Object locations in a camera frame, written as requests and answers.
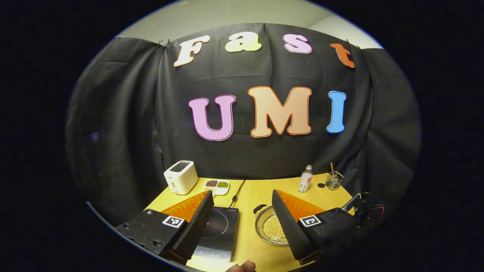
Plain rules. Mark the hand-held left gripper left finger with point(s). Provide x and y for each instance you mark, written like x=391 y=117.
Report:
x=198 y=226

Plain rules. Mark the wooden stick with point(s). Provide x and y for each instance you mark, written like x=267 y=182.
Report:
x=332 y=169

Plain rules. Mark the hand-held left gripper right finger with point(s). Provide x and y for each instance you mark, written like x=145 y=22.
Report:
x=283 y=223

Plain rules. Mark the white divided dish with beans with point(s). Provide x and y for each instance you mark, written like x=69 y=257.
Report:
x=216 y=187

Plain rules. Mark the black backdrop cloth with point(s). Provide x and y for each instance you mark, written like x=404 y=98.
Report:
x=242 y=158

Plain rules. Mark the white toaster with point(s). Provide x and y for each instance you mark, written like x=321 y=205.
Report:
x=181 y=177

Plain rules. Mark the small clear bottle white label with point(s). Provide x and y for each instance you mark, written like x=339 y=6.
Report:
x=305 y=181

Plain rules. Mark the black induction cooktop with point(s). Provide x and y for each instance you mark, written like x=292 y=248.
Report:
x=221 y=230

